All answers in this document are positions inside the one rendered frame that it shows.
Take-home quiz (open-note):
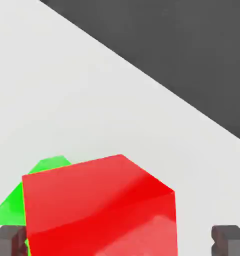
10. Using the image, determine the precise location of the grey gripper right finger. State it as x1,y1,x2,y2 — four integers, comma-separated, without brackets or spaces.
211,224,240,256

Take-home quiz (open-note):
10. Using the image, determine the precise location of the small green cube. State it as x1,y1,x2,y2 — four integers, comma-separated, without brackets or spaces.
0,155,72,256

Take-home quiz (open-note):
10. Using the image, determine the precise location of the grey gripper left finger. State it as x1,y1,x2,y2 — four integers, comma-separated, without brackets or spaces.
0,225,30,256

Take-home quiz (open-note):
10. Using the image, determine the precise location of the small red cube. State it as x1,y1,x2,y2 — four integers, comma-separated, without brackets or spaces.
22,153,179,256

